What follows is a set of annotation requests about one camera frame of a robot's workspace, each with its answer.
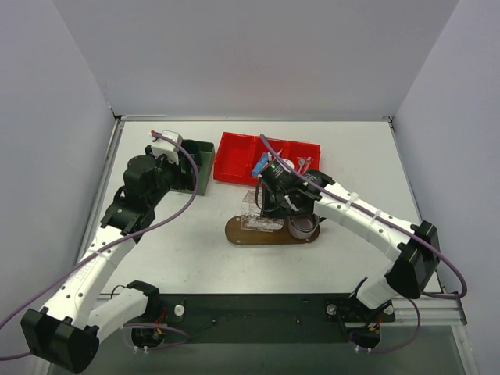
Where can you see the dark green mug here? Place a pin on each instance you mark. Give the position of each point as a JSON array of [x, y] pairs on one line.
[[192, 147]]

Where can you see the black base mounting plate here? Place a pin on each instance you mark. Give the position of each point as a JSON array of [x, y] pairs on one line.
[[171, 319]]

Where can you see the oval wooden tray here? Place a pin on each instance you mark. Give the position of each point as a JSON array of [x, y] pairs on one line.
[[286, 235]]

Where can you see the white toothbrush right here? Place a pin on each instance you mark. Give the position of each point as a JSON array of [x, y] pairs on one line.
[[307, 164]]

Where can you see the lilac mug black handle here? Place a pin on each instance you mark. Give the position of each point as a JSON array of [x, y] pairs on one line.
[[302, 227]]

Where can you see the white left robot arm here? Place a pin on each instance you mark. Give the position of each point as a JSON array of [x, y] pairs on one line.
[[68, 329]]

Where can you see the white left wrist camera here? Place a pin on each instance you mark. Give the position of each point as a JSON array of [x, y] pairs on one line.
[[167, 145]]

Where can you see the green plastic bin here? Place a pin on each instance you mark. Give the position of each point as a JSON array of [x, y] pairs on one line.
[[203, 164]]

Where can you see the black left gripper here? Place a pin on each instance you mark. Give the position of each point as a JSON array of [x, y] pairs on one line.
[[186, 168]]

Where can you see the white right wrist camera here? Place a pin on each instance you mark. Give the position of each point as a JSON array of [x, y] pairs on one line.
[[289, 163]]

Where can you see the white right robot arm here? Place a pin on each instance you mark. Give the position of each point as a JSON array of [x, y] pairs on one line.
[[410, 248]]

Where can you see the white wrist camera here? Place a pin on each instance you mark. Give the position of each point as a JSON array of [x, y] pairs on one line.
[[167, 145], [289, 163]]

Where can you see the blue white toothpaste tube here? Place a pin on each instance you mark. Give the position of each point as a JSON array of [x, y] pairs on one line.
[[261, 164]]

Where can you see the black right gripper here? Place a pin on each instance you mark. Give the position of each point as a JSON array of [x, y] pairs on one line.
[[277, 211]]

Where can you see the red compartment tray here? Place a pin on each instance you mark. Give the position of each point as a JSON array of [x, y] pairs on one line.
[[238, 153]]

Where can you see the clear acrylic toothbrush holder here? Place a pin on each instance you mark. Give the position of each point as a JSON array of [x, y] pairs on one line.
[[253, 219]]

